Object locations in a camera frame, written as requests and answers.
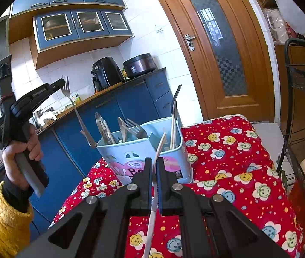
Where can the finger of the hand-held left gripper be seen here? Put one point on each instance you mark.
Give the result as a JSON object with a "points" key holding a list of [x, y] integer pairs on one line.
{"points": [[55, 85]]}

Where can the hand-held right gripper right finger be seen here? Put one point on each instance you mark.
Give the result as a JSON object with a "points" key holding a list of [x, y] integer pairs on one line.
{"points": [[163, 188]]}

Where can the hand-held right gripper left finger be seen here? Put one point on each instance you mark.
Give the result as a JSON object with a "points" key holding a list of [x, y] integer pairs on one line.
{"points": [[147, 188]]}

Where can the light blue plastic utensil box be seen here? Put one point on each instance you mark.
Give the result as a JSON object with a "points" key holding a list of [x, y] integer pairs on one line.
{"points": [[179, 161]]}

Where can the steel fork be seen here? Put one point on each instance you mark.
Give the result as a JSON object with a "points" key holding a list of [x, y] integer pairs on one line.
{"points": [[176, 102], [136, 129], [77, 113]]}

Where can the white chopstick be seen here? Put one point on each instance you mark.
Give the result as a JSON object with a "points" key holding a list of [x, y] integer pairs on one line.
{"points": [[157, 150]]}

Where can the person's left forearm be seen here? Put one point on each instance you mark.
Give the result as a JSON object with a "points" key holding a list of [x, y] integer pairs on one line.
{"points": [[4, 225]]}

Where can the person's left hand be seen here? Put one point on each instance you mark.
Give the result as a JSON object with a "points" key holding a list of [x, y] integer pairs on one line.
{"points": [[10, 164]]}

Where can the steel cups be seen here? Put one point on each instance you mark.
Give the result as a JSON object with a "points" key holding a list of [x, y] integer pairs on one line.
{"points": [[38, 114]]}

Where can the white cloth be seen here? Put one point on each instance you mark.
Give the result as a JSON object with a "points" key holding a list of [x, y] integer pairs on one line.
{"points": [[47, 118]]}

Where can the black air fryer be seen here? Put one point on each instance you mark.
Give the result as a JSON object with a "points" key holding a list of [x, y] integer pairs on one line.
{"points": [[105, 72]]}

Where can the blue kitchen counter cabinet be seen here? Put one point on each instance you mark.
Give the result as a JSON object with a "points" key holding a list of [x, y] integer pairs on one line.
{"points": [[66, 139]]}

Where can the red smiley flower tablecloth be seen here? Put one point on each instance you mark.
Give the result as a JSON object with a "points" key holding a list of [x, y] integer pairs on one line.
{"points": [[235, 180]]}

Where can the dark rice cooker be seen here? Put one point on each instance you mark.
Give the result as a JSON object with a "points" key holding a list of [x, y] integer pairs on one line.
{"points": [[139, 65]]}

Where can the wooden door with glass pane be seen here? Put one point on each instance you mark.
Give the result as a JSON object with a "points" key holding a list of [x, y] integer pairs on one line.
{"points": [[222, 45]]}

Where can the black metal rack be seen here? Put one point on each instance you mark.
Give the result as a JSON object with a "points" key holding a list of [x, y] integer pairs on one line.
{"points": [[300, 91]]}

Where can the wooden shelf unit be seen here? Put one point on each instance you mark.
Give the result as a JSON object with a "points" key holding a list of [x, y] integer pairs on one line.
{"points": [[281, 59]]}

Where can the white plastic bag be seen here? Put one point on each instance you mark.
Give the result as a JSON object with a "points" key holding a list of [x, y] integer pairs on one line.
{"points": [[286, 10]]}

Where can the blue wall cabinet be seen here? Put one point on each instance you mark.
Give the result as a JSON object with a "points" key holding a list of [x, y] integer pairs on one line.
{"points": [[69, 18]]}

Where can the white wall socket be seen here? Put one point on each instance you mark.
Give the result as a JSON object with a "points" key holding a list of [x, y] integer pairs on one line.
{"points": [[159, 29]]}

